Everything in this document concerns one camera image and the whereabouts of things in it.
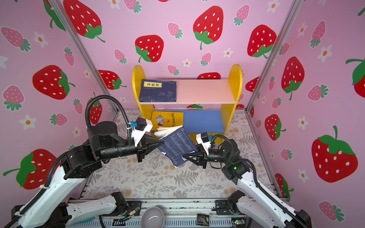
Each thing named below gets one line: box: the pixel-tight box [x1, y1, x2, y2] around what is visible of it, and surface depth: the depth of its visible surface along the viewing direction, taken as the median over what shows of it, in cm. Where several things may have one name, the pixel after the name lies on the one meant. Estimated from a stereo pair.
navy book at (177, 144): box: [157, 126, 199, 167], surface depth 56 cm
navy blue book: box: [139, 96, 177, 103], surface depth 70 cm
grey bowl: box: [140, 206, 165, 228], surface depth 71 cm
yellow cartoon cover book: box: [151, 111, 184, 132], surface depth 94 cm
